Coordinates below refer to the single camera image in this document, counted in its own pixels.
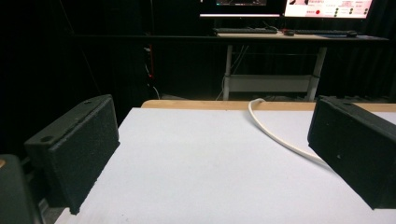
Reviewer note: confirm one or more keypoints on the desk with white legs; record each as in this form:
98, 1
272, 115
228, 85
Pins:
280, 62

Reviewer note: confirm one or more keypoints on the white table mat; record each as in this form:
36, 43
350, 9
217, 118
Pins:
199, 168

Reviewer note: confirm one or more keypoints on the black computer mouse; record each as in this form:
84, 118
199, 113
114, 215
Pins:
289, 32
351, 33

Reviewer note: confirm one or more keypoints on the black keyboard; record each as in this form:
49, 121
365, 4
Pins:
320, 31
244, 30

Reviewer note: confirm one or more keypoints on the bright computer monitor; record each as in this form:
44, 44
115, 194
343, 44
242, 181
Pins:
327, 7

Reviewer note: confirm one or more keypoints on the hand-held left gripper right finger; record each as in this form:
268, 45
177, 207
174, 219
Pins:
355, 149

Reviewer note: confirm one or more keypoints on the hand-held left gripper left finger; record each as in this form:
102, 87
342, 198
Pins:
77, 146

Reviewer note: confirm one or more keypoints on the dark computer monitor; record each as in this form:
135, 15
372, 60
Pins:
239, 7

